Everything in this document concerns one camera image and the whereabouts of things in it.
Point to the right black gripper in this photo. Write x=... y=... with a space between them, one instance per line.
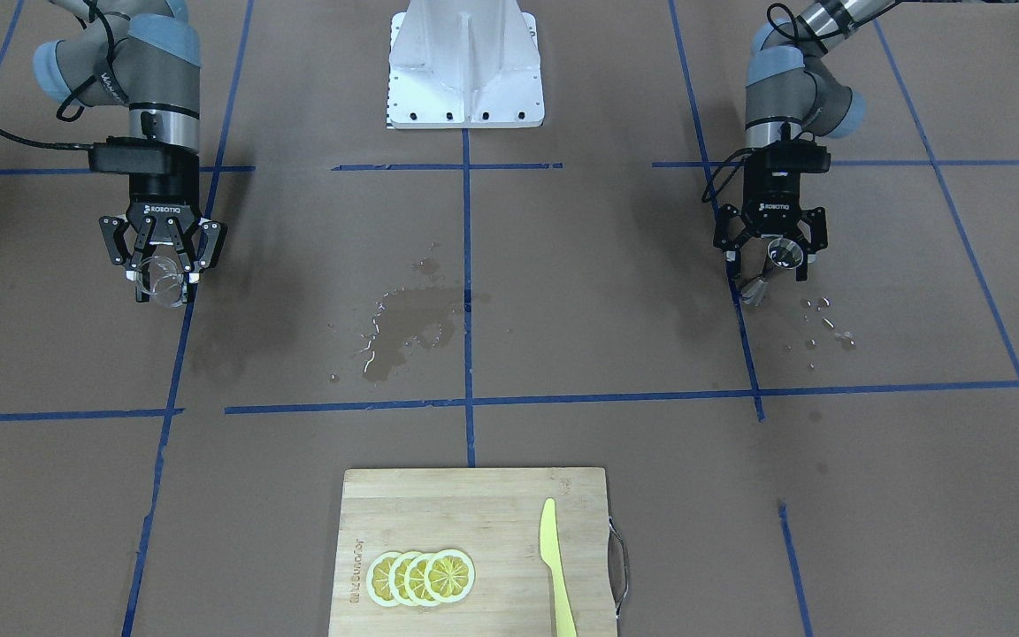
x=162 y=196

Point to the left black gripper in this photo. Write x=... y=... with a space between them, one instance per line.
x=772 y=196

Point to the steel jigger measuring cup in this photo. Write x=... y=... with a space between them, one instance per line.
x=783 y=255

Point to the small glass beaker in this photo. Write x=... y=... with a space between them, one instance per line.
x=160 y=280

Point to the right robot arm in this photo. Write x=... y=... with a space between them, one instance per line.
x=145 y=57

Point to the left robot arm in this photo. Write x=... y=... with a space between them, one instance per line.
x=793 y=101

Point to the yellow plastic knife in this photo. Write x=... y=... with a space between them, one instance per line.
x=550 y=553

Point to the wooden cutting board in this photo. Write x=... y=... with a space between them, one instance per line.
x=493 y=515

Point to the lemon slice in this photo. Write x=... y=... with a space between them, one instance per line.
x=449 y=576
x=380 y=580
x=398 y=578
x=415 y=585

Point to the front lemon slice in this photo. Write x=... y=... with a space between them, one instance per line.
x=449 y=576

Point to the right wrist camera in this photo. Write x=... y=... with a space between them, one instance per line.
x=131 y=156

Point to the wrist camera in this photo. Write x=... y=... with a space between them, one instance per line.
x=795 y=156
x=131 y=156

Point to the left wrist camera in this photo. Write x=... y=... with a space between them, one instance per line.
x=795 y=156

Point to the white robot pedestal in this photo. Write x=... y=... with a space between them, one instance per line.
x=464 y=64

